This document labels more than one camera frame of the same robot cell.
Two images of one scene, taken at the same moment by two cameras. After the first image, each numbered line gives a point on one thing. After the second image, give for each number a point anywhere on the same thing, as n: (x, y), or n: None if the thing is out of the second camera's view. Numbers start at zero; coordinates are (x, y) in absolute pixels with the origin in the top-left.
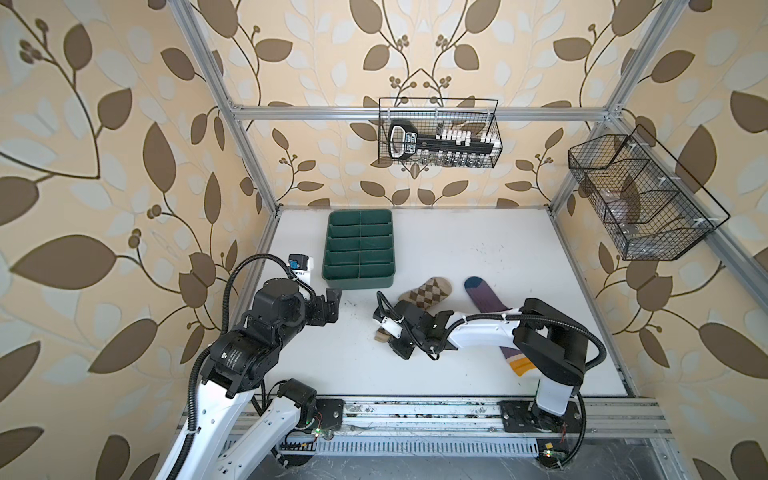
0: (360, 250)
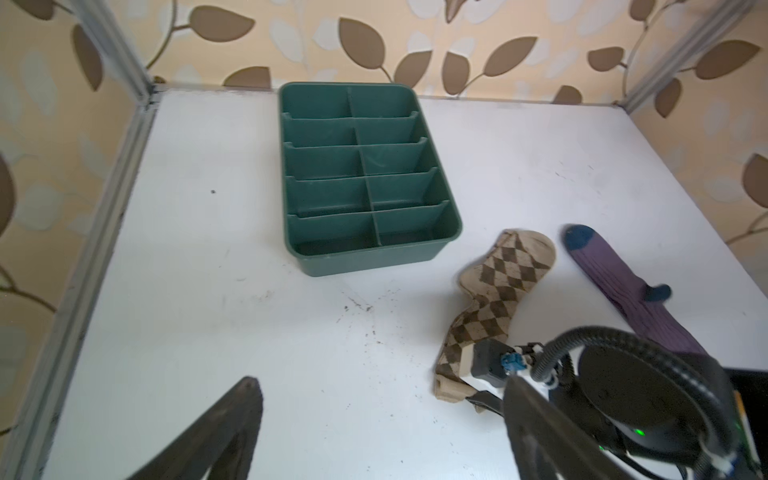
0: (363, 182)
